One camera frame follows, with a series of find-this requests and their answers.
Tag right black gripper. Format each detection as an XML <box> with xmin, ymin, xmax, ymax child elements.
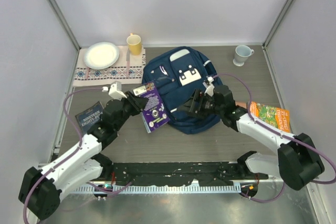
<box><xmin>177</xmin><ymin>89</ymin><xmax>224</xmax><ymax>120</ymax></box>

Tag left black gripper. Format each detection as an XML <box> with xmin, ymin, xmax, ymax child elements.
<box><xmin>114</xmin><ymin>91</ymin><xmax>148</xmax><ymax>131</ymax></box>

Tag purple treehouse paperback book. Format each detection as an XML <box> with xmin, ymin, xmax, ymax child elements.
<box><xmin>133</xmin><ymin>81</ymin><xmax>170</xmax><ymax>133</ymax></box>

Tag navy blue student backpack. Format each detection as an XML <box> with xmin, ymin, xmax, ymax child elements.
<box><xmin>142</xmin><ymin>46</ymin><xmax>220</xmax><ymax>134</ymax></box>

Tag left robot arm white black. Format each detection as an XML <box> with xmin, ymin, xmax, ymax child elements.
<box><xmin>18</xmin><ymin>91</ymin><xmax>148</xmax><ymax>223</ymax></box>

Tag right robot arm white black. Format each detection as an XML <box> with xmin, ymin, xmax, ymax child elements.
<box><xmin>177</xmin><ymin>85</ymin><xmax>325</xmax><ymax>190</ymax></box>

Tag patterned cloth placemat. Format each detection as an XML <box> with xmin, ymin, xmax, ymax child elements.
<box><xmin>72</xmin><ymin>46</ymin><xmax>146</xmax><ymax>87</ymax></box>

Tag tan leather wallet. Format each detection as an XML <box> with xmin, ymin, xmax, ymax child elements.
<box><xmin>236</xmin><ymin>102</ymin><xmax>248</xmax><ymax>108</ymax></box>

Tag dark blue Nineteen Eighty-Four book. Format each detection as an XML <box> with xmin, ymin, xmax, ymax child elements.
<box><xmin>75</xmin><ymin>101</ymin><xmax>103</xmax><ymax>134</ymax></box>

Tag white paper plate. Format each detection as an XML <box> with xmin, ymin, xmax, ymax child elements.
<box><xmin>83</xmin><ymin>42</ymin><xmax>120</xmax><ymax>70</ymax></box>

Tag yellow mug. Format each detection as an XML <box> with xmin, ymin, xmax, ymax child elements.
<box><xmin>127</xmin><ymin>34</ymin><xmax>142</xmax><ymax>56</ymax></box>

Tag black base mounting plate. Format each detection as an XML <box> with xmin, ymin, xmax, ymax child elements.
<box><xmin>81</xmin><ymin>161</ymin><xmax>269</xmax><ymax>187</ymax></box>

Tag light blue footed cup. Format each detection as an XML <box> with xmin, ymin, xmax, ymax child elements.
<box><xmin>233</xmin><ymin>45</ymin><xmax>255</xmax><ymax>67</ymax></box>

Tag orange green treehouse book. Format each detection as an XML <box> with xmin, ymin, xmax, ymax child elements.
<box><xmin>250</xmin><ymin>101</ymin><xmax>291</xmax><ymax>133</ymax></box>

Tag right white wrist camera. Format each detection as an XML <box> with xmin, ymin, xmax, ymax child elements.
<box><xmin>203</xmin><ymin>76</ymin><xmax>215</xmax><ymax>97</ymax></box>

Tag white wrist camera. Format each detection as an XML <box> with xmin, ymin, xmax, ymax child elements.
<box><xmin>203</xmin><ymin>76</ymin><xmax>215</xmax><ymax>97</ymax></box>
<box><xmin>102</xmin><ymin>81</ymin><xmax>127</xmax><ymax>100</ymax></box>

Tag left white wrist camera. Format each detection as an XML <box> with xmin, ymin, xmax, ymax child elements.
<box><xmin>102</xmin><ymin>81</ymin><xmax>127</xmax><ymax>100</ymax></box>

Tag pink handled table knife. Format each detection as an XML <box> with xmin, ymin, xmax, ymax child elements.
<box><xmin>126</xmin><ymin>49</ymin><xmax>130</xmax><ymax>78</ymax></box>

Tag pink handled fork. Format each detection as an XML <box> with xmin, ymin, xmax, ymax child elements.
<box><xmin>85</xmin><ymin>67</ymin><xmax>90</xmax><ymax>80</ymax></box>

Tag white slotted cable duct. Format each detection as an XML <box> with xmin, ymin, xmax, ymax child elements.
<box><xmin>69</xmin><ymin>182</ymin><xmax>241</xmax><ymax>194</ymax></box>

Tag aluminium frame rail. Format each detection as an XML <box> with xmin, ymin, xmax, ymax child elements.
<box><xmin>33</xmin><ymin>160</ymin><xmax>320</xmax><ymax>184</ymax></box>

